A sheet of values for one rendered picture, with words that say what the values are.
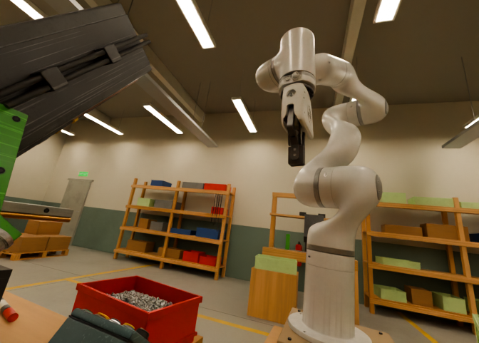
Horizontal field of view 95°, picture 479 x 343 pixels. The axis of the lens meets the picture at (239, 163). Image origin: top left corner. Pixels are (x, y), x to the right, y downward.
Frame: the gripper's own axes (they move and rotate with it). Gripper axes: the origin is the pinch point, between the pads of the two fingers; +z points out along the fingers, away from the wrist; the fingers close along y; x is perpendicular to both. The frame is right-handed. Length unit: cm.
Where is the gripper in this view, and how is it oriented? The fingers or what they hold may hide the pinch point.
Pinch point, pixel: (296, 156)
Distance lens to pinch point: 48.0
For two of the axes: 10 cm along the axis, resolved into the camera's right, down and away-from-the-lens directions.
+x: -8.7, 0.8, 4.8
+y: 4.8, 3.1, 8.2
